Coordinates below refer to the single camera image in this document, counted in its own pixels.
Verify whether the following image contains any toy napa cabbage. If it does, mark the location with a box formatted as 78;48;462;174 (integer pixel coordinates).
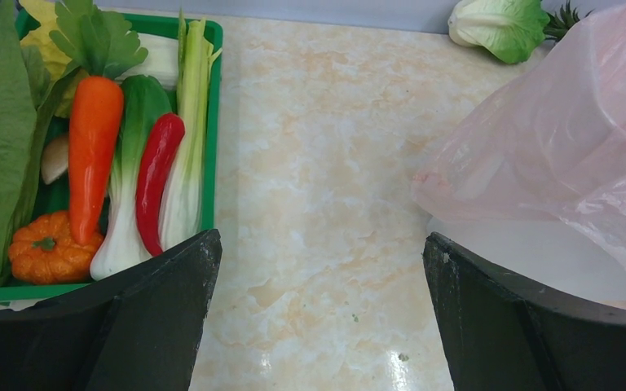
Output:
447;0;549;64

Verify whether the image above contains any pink plastic bin liner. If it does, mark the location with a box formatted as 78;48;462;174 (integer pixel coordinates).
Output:
412;4;626;270

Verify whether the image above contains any beige toy mushroom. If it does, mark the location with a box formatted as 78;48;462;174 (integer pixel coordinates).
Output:
40;133;69;185

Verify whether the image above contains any red toy chili pepper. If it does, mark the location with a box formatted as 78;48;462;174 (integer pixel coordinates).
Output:
135;112;185;257

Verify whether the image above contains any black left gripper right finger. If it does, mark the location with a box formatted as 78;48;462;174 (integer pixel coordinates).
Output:
422;233;626;390

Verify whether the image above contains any orange toy carrot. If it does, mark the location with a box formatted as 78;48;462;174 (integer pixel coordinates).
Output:
68;76;124;245

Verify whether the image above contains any green plastic tray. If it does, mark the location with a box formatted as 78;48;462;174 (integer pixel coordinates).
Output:
0;12;222;306

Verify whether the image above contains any white trash bin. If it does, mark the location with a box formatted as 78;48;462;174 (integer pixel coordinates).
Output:
427;217;626;302

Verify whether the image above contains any large green leaf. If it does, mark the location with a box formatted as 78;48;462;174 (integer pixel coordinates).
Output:
0;1;49;286

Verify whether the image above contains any orange toy pineapple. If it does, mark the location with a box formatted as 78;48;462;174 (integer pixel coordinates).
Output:
543;0;593;42

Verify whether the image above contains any green bok choy toy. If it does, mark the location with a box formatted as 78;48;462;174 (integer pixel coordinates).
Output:
90;75;172;281

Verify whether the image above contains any white green toy celery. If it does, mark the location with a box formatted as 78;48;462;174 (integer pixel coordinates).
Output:
160;13;214;249

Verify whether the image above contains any small orange toy pumpkin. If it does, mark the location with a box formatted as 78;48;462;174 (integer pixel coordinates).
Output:
8;210;104;285

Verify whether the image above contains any yellow toy corn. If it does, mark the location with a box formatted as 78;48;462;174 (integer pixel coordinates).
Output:
20;0;88;118

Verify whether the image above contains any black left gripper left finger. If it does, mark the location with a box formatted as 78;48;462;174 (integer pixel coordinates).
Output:
0;230;222;390

